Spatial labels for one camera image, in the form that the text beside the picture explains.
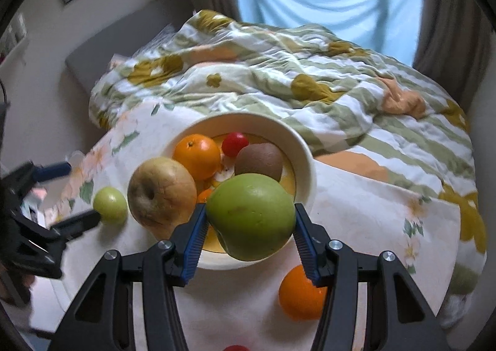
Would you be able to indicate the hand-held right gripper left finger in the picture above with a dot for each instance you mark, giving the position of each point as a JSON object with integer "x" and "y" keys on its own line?
{"x": 195, "y": 246}

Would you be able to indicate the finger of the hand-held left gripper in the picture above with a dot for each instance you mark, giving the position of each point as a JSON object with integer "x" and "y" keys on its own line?
{"x": 79, "y": 223}
{"x": 54, "y": 171}

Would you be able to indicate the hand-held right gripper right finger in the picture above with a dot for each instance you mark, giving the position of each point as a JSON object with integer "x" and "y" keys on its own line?
{"x": 306, "y": 246}

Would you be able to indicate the green apple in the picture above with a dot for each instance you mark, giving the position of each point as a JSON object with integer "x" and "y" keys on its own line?
{"x": 110, "y": 205}
{"x": 252, "y": 215}

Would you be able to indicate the small mandarin orange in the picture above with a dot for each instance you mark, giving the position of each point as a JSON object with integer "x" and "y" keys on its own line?
{"x": 298, "y": 296}
{"x": 204, "y": 196}

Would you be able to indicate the yellow brown pear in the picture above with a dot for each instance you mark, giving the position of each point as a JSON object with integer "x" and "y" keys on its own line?
{"x": 159, "y": 192}

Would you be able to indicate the cream ceramic bowl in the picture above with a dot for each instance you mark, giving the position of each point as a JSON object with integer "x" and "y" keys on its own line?
{"x": 300, "y": 169}

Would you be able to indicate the large orange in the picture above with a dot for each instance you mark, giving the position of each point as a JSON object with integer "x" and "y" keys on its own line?
{"x": 195, "y": 157}

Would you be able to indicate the brown kiwi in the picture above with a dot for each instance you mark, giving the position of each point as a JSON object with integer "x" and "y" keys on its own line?
{"x": 259, "y": 161}

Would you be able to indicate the red cherry tomato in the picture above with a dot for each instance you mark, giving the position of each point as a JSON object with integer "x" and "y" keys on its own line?
{"x": 235, "y": 144}
{"x": 236, "y": 348}

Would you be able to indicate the white floral table cloth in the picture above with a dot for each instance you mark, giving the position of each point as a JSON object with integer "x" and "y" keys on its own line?
{"x": 368, "y": 227}

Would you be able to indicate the grey bed headboard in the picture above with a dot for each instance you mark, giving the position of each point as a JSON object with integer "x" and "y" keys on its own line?
{"x": 116, "y": 37}

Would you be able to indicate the white plastic bag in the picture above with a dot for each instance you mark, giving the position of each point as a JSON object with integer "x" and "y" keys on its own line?
{"x": 454, "y": 310}

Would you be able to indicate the grey patterned pillow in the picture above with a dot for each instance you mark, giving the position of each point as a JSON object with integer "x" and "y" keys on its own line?
{"x": 164, "y": 39}

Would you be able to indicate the green striped floral blanket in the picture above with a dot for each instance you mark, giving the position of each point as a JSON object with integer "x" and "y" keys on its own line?
{"x": 310, "y": 64}

